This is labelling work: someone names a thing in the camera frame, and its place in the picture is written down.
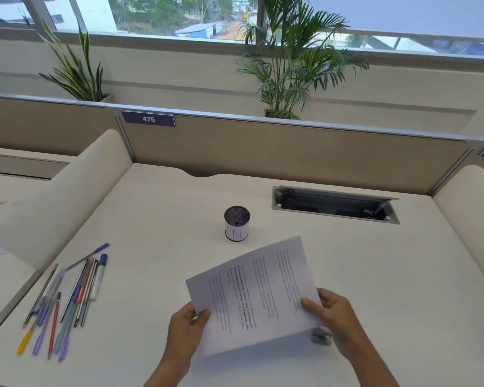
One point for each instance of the person's left hand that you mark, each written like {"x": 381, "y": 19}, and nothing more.
{"x": 183, "y": 332}

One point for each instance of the person's right hand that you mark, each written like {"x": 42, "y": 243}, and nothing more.
{"x": 341, "y": 322}

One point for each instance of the person's left thumb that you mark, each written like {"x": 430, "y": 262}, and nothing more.
{"x": 201, "y": 317}

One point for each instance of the person's right thumb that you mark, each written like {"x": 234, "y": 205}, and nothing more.
{"x": 311, "y": 307}

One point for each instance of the printed white paper sheet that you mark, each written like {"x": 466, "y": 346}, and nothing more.
{"x": 252, "y": 292}

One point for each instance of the person's left forearm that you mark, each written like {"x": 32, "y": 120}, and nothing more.
{"x": 171, "y": 372}

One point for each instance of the person's right forearm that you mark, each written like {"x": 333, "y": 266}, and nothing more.
{"x": 373, "y": 364}

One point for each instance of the black mesh pen holder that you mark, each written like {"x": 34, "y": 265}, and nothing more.
{"x": 236, "y": 223}

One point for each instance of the pile of coloured pens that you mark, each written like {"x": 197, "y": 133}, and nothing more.
{"x": 66, "y": 302}

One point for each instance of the white curved desk divider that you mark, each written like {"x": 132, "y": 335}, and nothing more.
{"x": 68, "y": 197}
{"x": 474, "y": 221}

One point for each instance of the green palm plant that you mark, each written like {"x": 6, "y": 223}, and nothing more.
{"x": 294, "y": 64}

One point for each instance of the striped snake plant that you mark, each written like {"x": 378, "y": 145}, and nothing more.
{"x": 78, "y": 72}

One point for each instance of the grey window frame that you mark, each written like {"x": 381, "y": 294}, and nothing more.
{"x": 234, "y": 38}

